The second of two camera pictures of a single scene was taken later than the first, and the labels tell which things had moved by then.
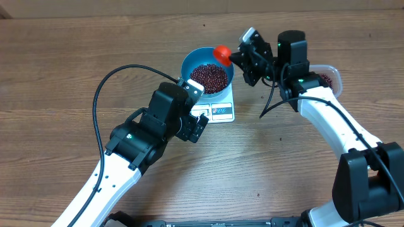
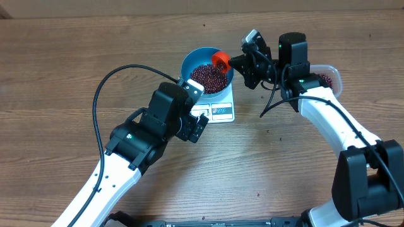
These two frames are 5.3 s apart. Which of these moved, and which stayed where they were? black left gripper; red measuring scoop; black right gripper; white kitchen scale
Moved: red measuring scoop
Stayed: black right gripper; white kitchen scale; black left gripper
